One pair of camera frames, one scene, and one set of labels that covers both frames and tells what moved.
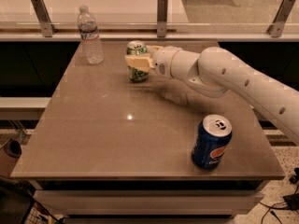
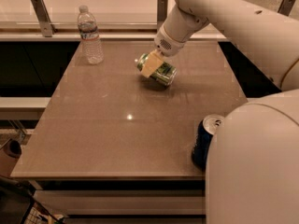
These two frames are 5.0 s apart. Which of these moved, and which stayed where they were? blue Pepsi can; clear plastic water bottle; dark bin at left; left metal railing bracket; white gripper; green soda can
Moved: green soda can; white gripper
Stayed: dark bin at left; clear plastic water bottle; blue Pepsi can; left metal railing bracket
